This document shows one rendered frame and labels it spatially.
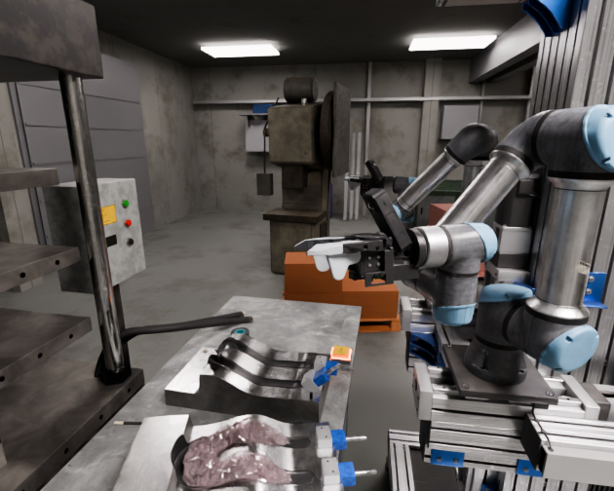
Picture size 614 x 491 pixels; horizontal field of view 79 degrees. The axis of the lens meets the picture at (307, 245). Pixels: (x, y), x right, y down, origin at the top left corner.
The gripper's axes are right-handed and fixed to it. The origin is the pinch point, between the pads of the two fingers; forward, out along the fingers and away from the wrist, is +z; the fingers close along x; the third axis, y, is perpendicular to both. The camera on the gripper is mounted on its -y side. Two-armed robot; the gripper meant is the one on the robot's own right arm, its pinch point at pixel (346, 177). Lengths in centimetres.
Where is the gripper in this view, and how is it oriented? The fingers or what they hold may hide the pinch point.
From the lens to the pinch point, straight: 181.2
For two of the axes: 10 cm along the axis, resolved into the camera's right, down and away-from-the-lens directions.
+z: -8.2, -1.5, 5.5
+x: 5.6, -3.5, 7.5
